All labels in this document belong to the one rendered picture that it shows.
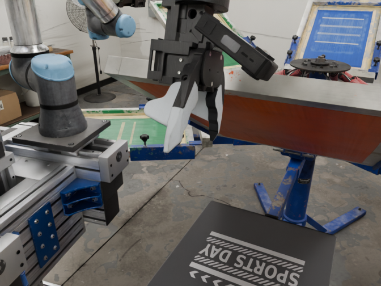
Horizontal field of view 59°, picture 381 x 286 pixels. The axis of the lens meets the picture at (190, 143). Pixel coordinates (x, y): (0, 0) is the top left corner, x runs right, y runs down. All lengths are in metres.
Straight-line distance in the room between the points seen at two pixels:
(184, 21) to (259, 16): 4.89
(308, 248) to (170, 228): 1.63
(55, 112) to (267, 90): 0.71
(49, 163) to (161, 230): 1.59
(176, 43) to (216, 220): 0.85
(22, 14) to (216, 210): 0.89
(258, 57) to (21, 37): 0.91
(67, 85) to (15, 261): 0.52
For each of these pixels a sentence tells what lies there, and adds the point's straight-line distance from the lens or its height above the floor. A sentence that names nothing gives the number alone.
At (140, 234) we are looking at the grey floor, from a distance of 2.63.
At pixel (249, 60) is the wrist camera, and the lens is 0.42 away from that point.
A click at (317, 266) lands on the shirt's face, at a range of 1.11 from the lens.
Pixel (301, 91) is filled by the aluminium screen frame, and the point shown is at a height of 1.54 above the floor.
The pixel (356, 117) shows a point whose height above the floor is 1.49.
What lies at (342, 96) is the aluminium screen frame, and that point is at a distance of 0.58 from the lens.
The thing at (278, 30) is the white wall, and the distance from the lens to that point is 5.31.
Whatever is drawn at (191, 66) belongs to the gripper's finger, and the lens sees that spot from 0.42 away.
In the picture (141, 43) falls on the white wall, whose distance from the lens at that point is 6.31.
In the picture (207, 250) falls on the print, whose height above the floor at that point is 0.95.
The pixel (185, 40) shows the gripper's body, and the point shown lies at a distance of 0.47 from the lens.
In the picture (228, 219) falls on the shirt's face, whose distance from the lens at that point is 1.21.
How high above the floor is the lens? 1.70
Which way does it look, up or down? 26 degrees down
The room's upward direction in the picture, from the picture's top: straight up
